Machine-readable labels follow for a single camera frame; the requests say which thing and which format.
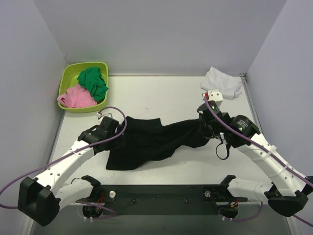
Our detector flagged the black t-shirt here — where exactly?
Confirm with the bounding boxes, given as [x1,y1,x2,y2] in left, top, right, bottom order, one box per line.
[106,117,209,171]

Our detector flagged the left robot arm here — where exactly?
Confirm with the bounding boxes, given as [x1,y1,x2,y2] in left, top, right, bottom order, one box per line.
[18,116,127,227]

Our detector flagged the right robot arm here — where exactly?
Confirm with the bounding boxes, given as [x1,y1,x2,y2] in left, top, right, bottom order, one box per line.
[197,101,313,217]

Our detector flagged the pink t-shirt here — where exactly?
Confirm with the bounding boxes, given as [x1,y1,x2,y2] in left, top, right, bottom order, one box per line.
[57,84,97,108]

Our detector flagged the white folded t-shirt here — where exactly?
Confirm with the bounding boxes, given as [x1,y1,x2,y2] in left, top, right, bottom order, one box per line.
[200,67,242,100]

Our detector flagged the green t-shirt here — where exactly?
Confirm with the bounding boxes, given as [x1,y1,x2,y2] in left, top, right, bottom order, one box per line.
[77,67,109,101]

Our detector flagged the lime green plastic tub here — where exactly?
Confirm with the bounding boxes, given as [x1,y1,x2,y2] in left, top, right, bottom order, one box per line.
[58,62,109,113]

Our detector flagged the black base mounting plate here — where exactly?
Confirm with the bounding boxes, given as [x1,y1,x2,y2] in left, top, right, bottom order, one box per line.
[82,185,247,215]

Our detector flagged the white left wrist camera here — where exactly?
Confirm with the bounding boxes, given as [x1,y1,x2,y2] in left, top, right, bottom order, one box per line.
[96,112,112,122]

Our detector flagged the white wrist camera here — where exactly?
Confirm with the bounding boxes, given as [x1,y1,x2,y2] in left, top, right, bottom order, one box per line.
[96,112,112,122]
[202,89,224,107]

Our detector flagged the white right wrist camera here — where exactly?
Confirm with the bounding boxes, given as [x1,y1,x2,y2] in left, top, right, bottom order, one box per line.
[202,89,224,107]

